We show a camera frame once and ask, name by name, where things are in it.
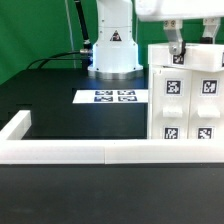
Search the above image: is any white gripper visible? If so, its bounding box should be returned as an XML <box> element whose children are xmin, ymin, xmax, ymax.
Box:
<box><xmin>135</xmin><ymin>0</ymin><xmax>224</xmax><ymax>55</ymax></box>

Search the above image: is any white cabinet body box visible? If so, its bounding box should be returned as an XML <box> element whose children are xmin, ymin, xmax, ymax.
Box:
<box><xmin>146</xmin><ymin>64</ymin><xmax>224</xmax><ymax>140</ymax></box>

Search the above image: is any white cabinet top block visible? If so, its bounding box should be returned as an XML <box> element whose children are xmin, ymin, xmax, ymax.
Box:
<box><xmin>148</xmin><ymin>43</ymin><xmax>224</xmax><ymax>72</ymax></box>

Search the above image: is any white cabinet door panel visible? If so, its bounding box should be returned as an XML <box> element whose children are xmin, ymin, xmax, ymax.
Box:
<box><xmin>188</xmin><ymin>71</ymin><xmax>224</xmax><ymax>139</ymax></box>
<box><xmin>151</xmin><ymin>67</ymin><xmax>192</xmax><ymax>139</ymax></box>

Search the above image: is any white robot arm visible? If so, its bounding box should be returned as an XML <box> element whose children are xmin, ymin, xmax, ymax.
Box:
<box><xmin>88</xmin><ymin>0</ymin><xmax>224</xmax><ymax>79</ymax></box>

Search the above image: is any white base marker plate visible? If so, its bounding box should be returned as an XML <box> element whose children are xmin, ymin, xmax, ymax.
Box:
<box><xmin>73</xmin><ymin>89</ymin><xmax>148</xmax><ymax>104</ymax></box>

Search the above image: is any white U-shaped obstacle fence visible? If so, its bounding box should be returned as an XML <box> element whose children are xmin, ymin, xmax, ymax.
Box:
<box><xmin>0</xmin><ymin>110</ymin><xmax>224</xmax><ymax>164</ymax></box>

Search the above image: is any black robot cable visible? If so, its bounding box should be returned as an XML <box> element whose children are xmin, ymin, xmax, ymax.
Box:
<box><xmin>25</xmin><ymin>0</ymin><xmax>94</xmax><ymax>70</ymax></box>

